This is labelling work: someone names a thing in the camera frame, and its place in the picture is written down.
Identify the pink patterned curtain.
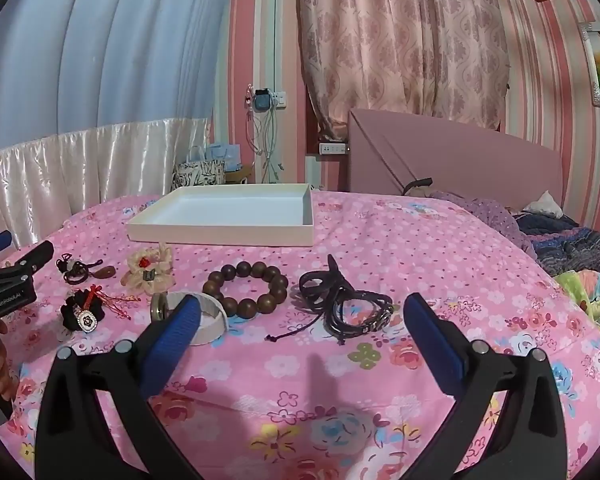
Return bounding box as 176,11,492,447
292,0,511,142

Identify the dark blue patterned blanket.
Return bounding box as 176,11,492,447
512,212,600,279

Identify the white shallow box tray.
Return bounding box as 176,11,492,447
126,183,315,248

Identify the brown pendant on black cord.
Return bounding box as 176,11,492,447
56,254,117,282

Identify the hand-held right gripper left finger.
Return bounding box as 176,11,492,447
34,294,203,480

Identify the green printed blanket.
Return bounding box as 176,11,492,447
552,267,600,322

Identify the white cloth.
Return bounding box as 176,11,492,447
522,191,564,219

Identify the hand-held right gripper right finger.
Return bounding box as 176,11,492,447
402,292,568,480

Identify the black scrunchie with red tassel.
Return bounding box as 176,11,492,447
60,284,141,333

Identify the beige flower hair scrunchie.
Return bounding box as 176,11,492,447
120,242,173,295

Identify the black and white floral bag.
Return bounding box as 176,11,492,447
172,146,226,192

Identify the pale blue curtain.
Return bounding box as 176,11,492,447
0,0,237,157

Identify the blue gift bag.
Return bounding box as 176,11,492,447
205,144,242,171

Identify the white satin curtain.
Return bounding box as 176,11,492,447
0,117,213,251

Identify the bundle of white charging cables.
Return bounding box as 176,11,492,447
245,109,286,184

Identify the brown wooden bead bracelet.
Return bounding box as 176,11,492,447
202,261,288,318

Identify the pink bed headboard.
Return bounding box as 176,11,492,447
347,108,565,211

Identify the pink floral bedsheet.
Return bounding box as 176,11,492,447
0,191,600,480

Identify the purple dotted pillow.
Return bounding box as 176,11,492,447
430,191,537,257

